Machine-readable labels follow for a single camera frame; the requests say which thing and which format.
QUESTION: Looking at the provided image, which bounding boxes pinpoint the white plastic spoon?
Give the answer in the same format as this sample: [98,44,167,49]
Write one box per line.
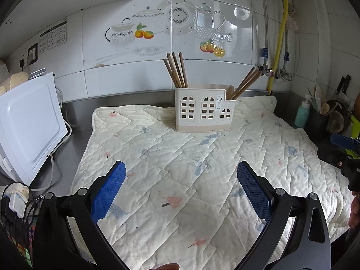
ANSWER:
[314,85,323,111]

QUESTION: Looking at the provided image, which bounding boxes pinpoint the white quilted mat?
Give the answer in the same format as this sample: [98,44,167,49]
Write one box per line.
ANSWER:
[70,95,355,265]

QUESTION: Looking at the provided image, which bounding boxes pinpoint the white microwave oven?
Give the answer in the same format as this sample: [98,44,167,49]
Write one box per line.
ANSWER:
[0,72,70,187]

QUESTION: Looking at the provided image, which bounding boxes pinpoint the braided metal hose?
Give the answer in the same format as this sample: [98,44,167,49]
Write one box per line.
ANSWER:
[254,0,270,63]
[283,0,295,71]

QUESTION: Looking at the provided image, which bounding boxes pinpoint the dark frying pan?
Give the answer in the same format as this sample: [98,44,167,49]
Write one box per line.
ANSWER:
[326,99,350,134]

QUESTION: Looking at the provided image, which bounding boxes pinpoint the white power strip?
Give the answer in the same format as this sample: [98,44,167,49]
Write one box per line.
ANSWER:
[0,182,30,218]

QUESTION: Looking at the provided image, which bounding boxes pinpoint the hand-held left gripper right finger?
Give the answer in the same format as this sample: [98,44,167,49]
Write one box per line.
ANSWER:
[237,160,332,270]

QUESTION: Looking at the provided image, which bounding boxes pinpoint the teal plastic bottle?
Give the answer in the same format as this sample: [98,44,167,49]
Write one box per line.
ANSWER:
[294,94,311,129]

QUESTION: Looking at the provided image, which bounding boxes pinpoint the black wall socket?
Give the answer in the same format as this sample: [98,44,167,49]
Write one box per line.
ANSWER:
[27,43,39,64]

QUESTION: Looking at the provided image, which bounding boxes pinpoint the metal pipe valve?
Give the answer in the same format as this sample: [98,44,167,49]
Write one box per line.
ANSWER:
[276,69,292,83]
[257,63,275,78]

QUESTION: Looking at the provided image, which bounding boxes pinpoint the black-handled knife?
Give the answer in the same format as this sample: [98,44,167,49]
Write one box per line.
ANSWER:
[335,75,352,95]

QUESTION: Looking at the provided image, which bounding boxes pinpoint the phone with colourful case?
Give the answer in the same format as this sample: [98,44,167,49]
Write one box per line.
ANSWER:
[17,216,40,260]

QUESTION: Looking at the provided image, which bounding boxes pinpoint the white instruction sticker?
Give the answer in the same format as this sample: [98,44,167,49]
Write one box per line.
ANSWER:
[38,20,69,55]

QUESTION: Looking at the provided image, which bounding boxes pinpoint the person's right hand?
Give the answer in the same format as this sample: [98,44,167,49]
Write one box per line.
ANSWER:
[349,191,360,229]

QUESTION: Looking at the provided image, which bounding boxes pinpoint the cream house-shaped utensil holder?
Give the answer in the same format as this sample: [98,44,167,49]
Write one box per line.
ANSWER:
[174,86,236,133]

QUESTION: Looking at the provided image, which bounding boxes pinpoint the person's left hand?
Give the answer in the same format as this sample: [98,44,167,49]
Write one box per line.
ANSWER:
[151,263,180,270]

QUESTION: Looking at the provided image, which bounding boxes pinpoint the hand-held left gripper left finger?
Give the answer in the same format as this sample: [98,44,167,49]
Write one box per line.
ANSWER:
[32,160,130,270]

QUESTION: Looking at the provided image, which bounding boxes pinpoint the green dish rack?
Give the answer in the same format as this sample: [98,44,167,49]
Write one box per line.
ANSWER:
[347,115,360,158]

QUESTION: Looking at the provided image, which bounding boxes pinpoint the yellow gas pipe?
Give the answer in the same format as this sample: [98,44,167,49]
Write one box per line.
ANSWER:
[266,0,289,94]

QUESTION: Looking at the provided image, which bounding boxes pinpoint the black utensil pot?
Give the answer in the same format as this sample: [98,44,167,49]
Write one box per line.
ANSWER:
[308,107,330,139]

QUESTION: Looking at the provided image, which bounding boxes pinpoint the black charger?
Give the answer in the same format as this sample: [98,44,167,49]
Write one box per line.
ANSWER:
[1,212,21,231]

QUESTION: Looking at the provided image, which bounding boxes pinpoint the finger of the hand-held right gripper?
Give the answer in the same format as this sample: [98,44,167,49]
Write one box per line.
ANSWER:
[330,133,360,151]
[317,143,352,170]

